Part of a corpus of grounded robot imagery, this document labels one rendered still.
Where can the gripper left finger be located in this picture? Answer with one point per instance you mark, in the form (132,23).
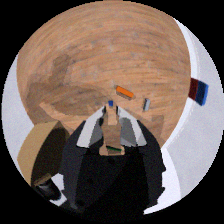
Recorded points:
(87,136)

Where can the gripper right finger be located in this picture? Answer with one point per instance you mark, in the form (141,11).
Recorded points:
(136,136)

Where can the orange rod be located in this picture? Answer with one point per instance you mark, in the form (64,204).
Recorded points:
(124,91)

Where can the grey rod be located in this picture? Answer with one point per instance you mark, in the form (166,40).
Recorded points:
(146,104)

